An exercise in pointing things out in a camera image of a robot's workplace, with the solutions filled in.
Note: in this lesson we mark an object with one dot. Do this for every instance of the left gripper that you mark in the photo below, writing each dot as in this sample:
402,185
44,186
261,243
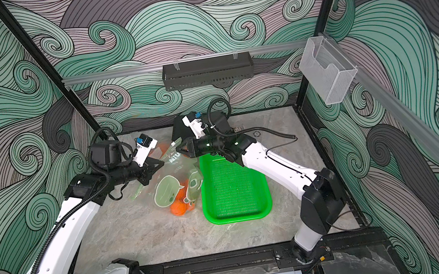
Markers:
146,172

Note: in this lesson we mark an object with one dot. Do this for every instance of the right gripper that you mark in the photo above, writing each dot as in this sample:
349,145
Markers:
198,147

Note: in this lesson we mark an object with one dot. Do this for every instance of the green printed zip-top bag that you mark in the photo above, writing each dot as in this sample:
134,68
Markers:
179,179

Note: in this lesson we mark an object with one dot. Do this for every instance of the green plastic basket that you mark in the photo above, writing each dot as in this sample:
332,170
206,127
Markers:
232,193

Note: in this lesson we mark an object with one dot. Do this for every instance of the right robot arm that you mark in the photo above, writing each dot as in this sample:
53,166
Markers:
320,192

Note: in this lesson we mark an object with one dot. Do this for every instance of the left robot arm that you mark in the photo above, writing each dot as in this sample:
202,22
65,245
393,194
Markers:
112,163

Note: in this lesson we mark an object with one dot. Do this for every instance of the black flat box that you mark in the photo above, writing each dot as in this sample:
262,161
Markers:
215,120

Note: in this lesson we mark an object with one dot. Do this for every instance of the small card box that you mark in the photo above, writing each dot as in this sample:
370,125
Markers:
238,129

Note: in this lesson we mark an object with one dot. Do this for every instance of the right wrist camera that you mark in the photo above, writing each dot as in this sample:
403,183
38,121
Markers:
195,123

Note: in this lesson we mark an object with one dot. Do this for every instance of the black wall shelf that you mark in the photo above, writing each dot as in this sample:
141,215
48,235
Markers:
202,72

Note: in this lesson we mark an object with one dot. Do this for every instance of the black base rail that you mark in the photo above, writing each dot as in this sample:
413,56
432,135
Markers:
278,255

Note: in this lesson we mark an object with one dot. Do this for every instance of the clear acrylic wall holder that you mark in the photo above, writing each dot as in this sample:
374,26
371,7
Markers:
327,68

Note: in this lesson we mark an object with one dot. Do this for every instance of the aluminium wall rail right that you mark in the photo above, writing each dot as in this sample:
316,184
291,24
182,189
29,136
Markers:
433,136

